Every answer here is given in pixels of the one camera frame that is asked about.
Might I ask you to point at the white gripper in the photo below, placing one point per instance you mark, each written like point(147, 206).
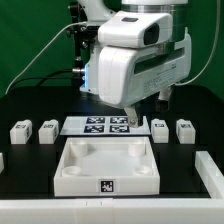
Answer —
point(126, 76)

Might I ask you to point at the white square tabletop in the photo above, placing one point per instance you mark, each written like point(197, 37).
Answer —
point(107, 166)

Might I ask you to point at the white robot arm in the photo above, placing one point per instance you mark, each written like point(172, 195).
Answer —
point(98, 14)

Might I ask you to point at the white sheet with tags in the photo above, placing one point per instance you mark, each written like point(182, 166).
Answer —
point(101, 125)

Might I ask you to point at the white left fence piece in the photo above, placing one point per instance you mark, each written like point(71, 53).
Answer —
point(1, 163)

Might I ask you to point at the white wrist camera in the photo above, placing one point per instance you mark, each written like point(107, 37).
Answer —
point(136, 30)

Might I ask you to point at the white front fence wall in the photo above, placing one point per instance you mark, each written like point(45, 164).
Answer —
point(112, 211)

